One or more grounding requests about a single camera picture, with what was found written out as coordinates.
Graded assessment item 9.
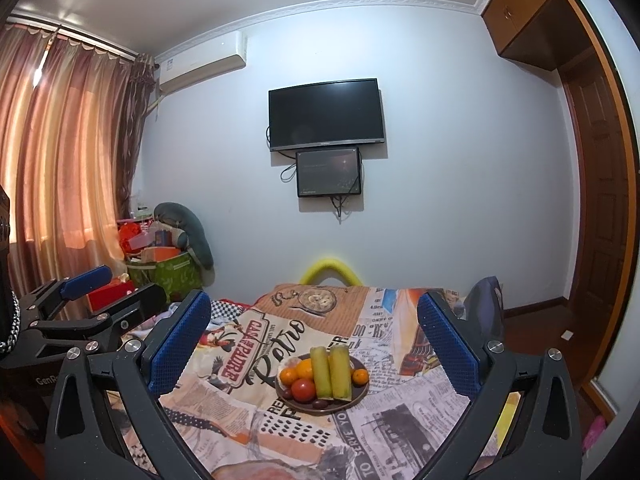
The grey ceramic plate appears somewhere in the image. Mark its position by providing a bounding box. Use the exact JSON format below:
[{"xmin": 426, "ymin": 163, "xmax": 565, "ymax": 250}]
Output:
[{"xmin": 274, "ymin": 353, "xmax": 370, "ymax": 416}]

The green storage box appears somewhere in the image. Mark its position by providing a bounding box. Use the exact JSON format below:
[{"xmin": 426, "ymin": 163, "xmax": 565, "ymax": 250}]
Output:
[{"xmin": 126, "ymin": 252, "xmax": 203, "ymax": 304}]

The orange striped curtain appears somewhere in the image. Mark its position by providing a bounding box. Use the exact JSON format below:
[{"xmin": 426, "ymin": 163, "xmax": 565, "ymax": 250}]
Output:
[{"xmin": 1, "ymin": 24, "xmax": 155, "ymax": 297}]

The large black wall television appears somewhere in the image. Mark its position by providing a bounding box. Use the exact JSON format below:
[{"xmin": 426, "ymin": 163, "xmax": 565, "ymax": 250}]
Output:
[{"xmin": 268, "ymin": 78, "xmax": 385, "ymax": 152}]

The retro printed tablecloth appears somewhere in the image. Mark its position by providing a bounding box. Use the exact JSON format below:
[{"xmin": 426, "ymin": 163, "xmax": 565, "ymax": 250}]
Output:
[{"xmin": 160, "ymin": 284, "xmax": 469, "ymax": 479}]

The brown wooden door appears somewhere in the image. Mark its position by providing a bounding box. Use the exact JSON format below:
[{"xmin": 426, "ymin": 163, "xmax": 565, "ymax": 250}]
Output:
[{"xmin": 560, "ymin": 47, "xmax": 634, "ymax": 389}]

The monitor power cable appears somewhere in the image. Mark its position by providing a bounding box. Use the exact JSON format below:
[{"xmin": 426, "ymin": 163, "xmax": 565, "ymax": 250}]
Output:
[{"xmin": 264, "ymin": 127, "xmax": 364, "ymax": 224}]

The brown overhead cabinet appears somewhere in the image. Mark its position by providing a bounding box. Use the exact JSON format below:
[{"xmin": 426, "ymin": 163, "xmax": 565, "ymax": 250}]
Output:
[{"xmin": 482, "ymin": 0, "xmax": 592, "ymax": 72}]

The large orange left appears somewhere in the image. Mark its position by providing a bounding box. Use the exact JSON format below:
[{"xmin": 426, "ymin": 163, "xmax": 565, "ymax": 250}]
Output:
[{"xmin": 295, "ymin": 359, "xmax": 314, "ymax": 380}]

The yellow foam chair back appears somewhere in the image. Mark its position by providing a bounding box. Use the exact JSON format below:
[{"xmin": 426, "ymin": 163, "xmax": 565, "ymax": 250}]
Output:
[{"xmin": 299, "ymin": 258, "xmax": 362, "ymax": 286}]

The red gift box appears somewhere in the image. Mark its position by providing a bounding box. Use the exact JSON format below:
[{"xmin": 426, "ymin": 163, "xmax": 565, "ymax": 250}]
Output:
[{"xmin": 87, "ymin": 278, "xmax": 136, "ymax": 312}]

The red tomato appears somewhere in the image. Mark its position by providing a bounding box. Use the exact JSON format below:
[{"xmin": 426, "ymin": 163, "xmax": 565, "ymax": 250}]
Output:
[{"xmin": 291, "ymin": 378, "xmax": 317, "ymax": 403}]

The dark blue bag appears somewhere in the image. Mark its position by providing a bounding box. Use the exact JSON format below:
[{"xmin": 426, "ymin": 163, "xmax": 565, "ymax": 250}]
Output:
[{"xmin": 457, "ymin": 276, "xmax": 504, "ymax": 340}]

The small tangerine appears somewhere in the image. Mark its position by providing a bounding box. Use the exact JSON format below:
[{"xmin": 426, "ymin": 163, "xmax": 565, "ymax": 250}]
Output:
[
  {"xmin": 279, "ymin": 367, "xmax": 299, "ymax": 388},
  {"xmin": 352, "ymin": 367, "xmax": 369, "ymax": 387}
]

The white air conditioner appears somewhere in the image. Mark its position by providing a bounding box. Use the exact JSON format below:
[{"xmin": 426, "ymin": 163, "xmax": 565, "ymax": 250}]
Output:
[{"xmin": 157, "ymin": 30, "xmax": 247, "ymax": 96}]

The small black wall monitor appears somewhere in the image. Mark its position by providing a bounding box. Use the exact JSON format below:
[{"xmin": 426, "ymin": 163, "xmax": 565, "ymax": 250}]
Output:
[{"xmin": 296, "ymin": 148, "xmax": 362, "ymax": 198}]

